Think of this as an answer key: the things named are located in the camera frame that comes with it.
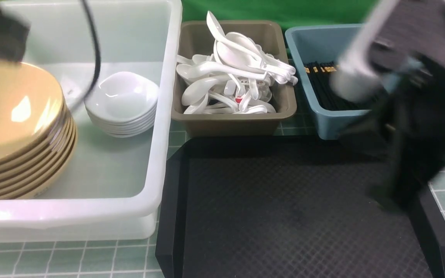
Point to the pile of white spoons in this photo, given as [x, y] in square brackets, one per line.
[232, 79]

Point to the bundle of black chopsticks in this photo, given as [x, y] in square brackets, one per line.
[319, 75]

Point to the large white plastic tub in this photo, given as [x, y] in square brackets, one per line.
[112, 187]

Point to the black serving tray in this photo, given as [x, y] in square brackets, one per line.
[288, 207]

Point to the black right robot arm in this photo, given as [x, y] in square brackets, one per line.
[407, 38]

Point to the green backdrop cloth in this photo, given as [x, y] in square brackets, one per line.
[288, 13]

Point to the blue plastic chopstick bin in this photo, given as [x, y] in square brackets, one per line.
[314, 51]

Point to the stack of white dishes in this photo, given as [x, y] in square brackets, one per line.
[123, 105]

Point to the stack of yellow bowls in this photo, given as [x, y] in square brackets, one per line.
[38, 134]

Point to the brown plastic spoon bin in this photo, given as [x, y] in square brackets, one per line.
[195, 38]

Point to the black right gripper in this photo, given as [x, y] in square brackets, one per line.
[407, 129]

